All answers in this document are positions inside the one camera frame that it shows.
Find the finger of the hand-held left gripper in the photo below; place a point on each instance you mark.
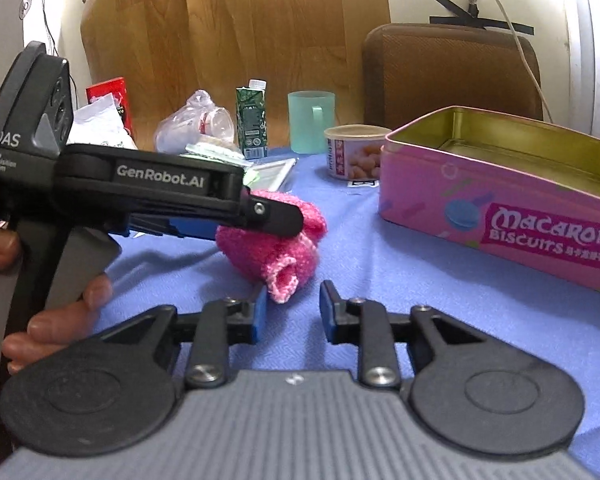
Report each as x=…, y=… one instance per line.
x=275, y=217

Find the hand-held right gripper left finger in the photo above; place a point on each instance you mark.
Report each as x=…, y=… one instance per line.
x=260, y=316

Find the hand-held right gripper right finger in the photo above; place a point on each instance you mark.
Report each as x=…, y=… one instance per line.
x=327, y=316

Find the pink fluffy towel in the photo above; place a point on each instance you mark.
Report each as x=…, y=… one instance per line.
x=270, y=260

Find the silver packet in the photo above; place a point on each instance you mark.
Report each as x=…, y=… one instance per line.
x=272, y=174

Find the pink biscuit tin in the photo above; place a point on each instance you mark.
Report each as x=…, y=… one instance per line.
x=480, y=195

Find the person's left hand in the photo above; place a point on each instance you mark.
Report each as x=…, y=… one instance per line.
x=60, y=325

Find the blue tablecloth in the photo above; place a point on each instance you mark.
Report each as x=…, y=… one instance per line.
x=370, y=255

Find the white crumpled paper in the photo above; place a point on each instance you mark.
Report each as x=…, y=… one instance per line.
x=100, y=127

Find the small printed label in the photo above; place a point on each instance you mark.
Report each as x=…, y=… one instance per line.
x=364, y=184

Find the green translucent cup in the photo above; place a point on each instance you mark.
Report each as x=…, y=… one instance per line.
x=302, y=125

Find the round snack can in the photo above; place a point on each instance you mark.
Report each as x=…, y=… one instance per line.
x=352, y=155

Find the green drink carton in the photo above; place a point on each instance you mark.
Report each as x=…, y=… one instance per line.
x=252, y=120

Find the red box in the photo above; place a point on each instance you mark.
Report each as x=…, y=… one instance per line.
x=107, y=91

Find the clear plastic bag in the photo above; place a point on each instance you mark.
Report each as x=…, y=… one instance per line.
x=190, y=125

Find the wooden board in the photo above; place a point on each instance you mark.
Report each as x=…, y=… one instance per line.
x=220, y=25

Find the brown chair back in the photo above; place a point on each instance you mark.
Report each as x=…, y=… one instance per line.
x=445, y=75

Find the white wall hook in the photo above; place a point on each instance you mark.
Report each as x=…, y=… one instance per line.
x=25, y=7

